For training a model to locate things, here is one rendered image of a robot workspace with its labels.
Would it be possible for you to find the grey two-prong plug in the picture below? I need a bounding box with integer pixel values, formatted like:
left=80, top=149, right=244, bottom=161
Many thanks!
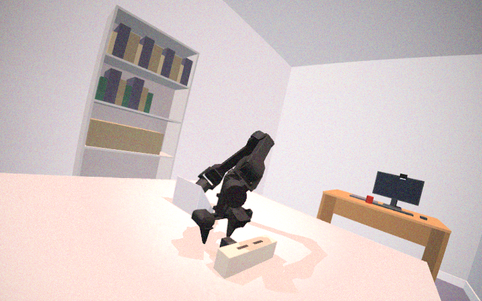
left=219, top=237, right=238, bottom=248

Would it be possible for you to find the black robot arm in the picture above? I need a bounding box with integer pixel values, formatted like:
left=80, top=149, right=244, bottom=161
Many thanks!
left=196, top=131, right=275, bottom=229

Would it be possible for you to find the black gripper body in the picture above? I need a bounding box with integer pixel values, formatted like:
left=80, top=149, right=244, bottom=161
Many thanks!
left=191, top=192, right=226, bottom=229

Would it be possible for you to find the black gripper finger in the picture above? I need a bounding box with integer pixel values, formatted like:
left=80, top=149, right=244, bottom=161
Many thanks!
left=199, top=227, right=213, bottom=244
left=226, top=221, right=235, bottom=237

